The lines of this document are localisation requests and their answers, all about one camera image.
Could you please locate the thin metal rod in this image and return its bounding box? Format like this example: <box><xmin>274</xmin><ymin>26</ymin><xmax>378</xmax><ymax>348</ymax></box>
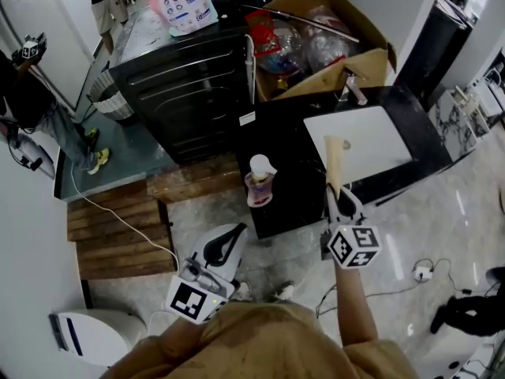
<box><xmin>240</xmin><ymin>3</ymin><xmax>361</xmax><ymax>43</ymax></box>

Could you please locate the white sink basin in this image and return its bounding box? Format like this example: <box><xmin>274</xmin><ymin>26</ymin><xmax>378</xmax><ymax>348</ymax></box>
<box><xmin>302</xmin><ymin>105</ymin><xmax>413</xmax><ymax>182</ymax></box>

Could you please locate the beige toiletry item tube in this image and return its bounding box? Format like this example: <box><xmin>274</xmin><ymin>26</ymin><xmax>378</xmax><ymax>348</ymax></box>
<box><xmin>324</xmin><ymin>135</ymin><xmax>349</xmax><ymax>197</ymax></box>

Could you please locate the pink pump soap bottle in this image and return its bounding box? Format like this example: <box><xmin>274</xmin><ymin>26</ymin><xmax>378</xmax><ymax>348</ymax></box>
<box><xmin>244</xmin><ymin>153</ymin><xmax>278</xmax><ymax>208</ymax></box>

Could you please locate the black sink counter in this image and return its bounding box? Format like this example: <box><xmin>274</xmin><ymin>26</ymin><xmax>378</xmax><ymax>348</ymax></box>
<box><xmin>235</xmin><ymin>84</ymin><xmax>453</xmax><ymax>240</ymax></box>

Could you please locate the metal faucet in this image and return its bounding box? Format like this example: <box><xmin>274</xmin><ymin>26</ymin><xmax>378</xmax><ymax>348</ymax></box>
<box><xmin>338</xmin><ymin>68</ymin><xmax>370</xmax><ymax>107</ymax></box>

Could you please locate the brown cardboard box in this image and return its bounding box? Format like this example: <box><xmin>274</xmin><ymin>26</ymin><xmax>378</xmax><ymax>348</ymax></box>
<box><xmin>253</xmin><ymin>0</ymin><xmax>398</xmax><ymax>103</ymax></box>

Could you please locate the pink refill pouch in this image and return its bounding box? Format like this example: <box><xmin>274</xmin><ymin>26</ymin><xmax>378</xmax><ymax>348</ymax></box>
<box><xmin>141</xmin><ymin>0</ymin><xmax>220</xmax><ymax>38</ymax></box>

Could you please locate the white power cable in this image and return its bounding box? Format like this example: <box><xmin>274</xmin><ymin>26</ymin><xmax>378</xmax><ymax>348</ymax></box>
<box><xmin>69</xmin><ymin>163</ymin><xmax>181</xmax><ymax>272</ymax></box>

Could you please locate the person's right forearm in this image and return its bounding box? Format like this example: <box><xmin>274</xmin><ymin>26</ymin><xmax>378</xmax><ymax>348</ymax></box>
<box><xmin>334</xmin><ymin>265</ymin><xmax>380</xmax><ymax>349</ymax></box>

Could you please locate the black cabinet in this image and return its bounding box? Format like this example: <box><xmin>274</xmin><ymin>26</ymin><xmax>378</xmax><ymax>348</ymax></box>
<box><xmin>397</xmin><ymin>0</ymin><xmax>473</xmax><ymax>108</ymax></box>

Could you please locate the white floor charger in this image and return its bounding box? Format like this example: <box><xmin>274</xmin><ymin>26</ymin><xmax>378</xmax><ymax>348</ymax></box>
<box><xmin>413</xmin><ymin>265</ymin><xmax>436</xmax><ymax>283</ymax></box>

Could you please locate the black washing machine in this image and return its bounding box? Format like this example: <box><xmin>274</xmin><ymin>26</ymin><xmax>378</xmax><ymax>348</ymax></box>
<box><xmin>107</xmin><ymin>0</ymin><xmax>258</xmax><ymax>166</ymax></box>

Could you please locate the clear plastic bag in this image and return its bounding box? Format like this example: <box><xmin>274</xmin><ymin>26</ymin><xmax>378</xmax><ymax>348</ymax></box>
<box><xmin>302</xmin><ymin>5</ymin><xmax>358</xmax><ymax>73</ymax></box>

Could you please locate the clear red-capped water jug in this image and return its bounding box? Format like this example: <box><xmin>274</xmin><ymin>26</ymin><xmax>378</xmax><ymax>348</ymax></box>
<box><xmin>245</xmin><ymin>9</ymin><xmax>305</xmax><ymax>75</ymax></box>

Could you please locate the person's beige shirt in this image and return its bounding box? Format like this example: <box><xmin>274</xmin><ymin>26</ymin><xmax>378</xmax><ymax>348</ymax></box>
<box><xmin>100</xmin><ymin>300</ymin><xmax>420</xmax><ymax>379</ymax></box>

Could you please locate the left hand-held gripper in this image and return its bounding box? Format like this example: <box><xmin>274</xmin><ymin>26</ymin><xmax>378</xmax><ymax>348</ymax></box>
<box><xmin>164</xmin><ymin>223</ymin><xmax>248</xmax><ymax>325</ymax></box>

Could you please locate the white ribbed trash bin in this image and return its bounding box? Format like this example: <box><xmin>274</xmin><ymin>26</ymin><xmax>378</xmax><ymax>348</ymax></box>
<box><xmin>87</xmin><ymin>69</ymin><xmax>136</xmax><ymax>126</ymax></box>

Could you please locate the person's left shoe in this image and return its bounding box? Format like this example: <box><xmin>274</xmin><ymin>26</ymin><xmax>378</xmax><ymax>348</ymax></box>
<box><xmin>235</xmin><ymin>280</ymin><xmax>254</xmax><ymax>302</ymax></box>

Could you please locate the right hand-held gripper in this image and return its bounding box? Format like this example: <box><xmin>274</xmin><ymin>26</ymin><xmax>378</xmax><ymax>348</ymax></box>
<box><xmin>320</xmin><ymin>183</ymin><xmax>384</xmax><ymax>271</ymax></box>

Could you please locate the person's shoe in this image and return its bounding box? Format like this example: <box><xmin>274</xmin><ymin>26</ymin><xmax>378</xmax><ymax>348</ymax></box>
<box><xmin>271</xmin><ymin>280</ymin><xmax>296</xmax><ymax>302</ymax></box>
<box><xmin>235</xmin><ymin>280</ymin><xmax>254</xmax><ymax>302</ymax></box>

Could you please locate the white marble vanity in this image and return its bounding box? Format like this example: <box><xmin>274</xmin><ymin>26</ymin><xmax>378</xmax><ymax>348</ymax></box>
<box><xmin>427</xmin><ymin>84</ymin><xmax>505</xmax><ymax>162</ymax></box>

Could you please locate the person's right shoe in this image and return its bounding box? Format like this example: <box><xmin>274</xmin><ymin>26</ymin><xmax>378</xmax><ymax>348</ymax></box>
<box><xmin>271</xmin><ymin>280</ymin><xmax>296</xmax><ymax>302</ymax></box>

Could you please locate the white door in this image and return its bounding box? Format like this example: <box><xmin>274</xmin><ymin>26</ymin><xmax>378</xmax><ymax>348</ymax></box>
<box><xmin>0</xmin><ymin>0</ymin><xmax>96</xmax><ymax>112</ymax></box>

